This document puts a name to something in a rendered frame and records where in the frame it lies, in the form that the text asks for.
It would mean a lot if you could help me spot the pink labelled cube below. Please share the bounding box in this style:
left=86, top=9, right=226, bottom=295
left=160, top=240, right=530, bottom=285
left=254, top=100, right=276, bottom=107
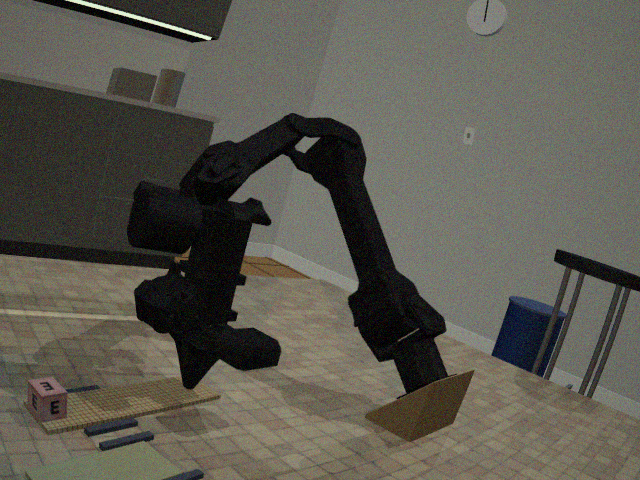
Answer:
left=27, top=376, right=68, bottom=420

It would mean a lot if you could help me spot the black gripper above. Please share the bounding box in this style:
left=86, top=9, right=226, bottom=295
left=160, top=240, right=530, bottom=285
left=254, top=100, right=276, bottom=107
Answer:
left=169, top=252, right=281, bottom=390

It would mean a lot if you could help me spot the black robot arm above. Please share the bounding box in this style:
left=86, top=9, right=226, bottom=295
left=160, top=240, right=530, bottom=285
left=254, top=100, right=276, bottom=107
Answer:
left=127, top=113, right=450, bottom=399

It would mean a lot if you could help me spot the tan strip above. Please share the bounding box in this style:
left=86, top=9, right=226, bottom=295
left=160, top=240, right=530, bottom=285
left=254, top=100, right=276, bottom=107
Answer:
left=58, top=376, right=221, bottom=432

